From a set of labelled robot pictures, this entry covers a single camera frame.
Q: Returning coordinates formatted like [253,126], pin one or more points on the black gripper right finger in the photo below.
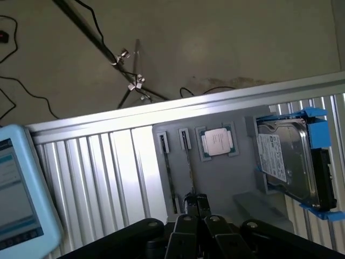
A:
[223,240]

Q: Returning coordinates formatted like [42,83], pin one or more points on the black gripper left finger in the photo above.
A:
[180,237]

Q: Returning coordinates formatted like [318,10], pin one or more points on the grey parts rack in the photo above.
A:
[215,178]

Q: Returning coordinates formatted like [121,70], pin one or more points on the silver CPU chip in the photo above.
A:
[217,142]

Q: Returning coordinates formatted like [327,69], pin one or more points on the silver hard disk drive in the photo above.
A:
[293,159]

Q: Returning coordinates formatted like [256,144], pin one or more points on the blue plastic disk caddy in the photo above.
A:
[315,126]

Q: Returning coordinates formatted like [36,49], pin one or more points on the light blue teach pendant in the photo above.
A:
[24,205]

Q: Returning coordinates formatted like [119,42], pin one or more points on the black power strip red light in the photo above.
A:
[3,37]

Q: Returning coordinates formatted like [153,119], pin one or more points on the aluminium table frame rail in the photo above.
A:
[172,108]

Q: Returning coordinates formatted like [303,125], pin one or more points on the black camera tripod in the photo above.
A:
[89,32]

